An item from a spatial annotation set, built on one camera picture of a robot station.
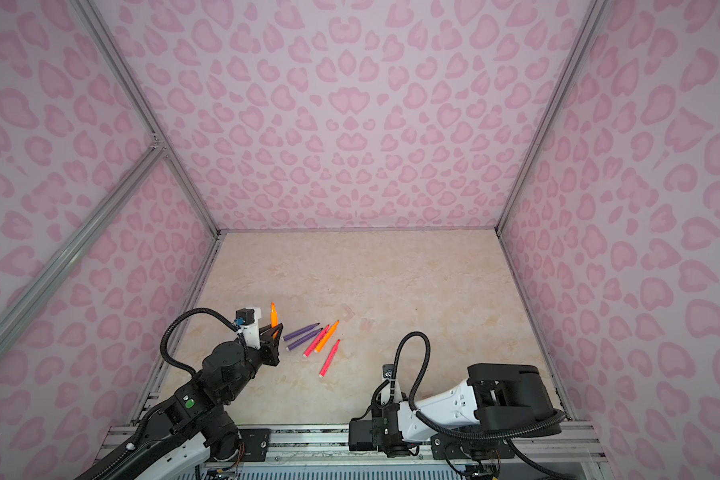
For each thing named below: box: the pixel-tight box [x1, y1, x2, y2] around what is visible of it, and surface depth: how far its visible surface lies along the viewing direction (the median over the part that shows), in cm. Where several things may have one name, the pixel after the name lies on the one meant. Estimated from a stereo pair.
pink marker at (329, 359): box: [318, 339, 341, 378], surface depth 88 cm
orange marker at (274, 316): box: [270, 302, 279, 329], surface depth 75 cm
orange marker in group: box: [314, 320, 341, 353], surface depth 93 cm
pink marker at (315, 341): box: [303, 324, 330, 358], surface depth 92 cm
